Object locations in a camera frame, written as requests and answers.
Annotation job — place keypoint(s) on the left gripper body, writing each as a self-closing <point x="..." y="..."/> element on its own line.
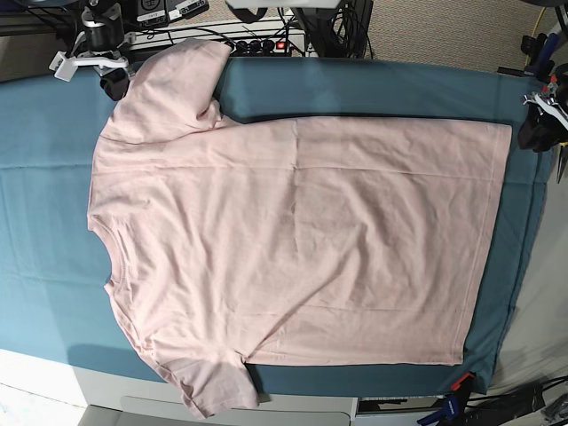
<point x="551" y="101"/>

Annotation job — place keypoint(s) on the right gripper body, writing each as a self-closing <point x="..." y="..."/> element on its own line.
<point x="104" y="37"/>

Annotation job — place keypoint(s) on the pink T-shirt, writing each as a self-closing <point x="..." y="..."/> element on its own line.
<point x="314" y="241"/>

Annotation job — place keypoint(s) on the blue clamp top right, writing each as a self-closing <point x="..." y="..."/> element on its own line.
<point x="539" y="51"/>

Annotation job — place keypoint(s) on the black power strip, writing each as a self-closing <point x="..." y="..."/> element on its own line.
<point x="259" y="48"/>

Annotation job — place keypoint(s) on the orange blue clamp lower right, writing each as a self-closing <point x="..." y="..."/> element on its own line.
<point x="453" y="407"/>

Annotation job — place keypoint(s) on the yellow handled pliers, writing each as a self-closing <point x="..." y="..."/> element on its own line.
<point x="562" y="161"/>

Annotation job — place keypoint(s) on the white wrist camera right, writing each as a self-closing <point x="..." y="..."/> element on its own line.
<point x="63" y="68"/>

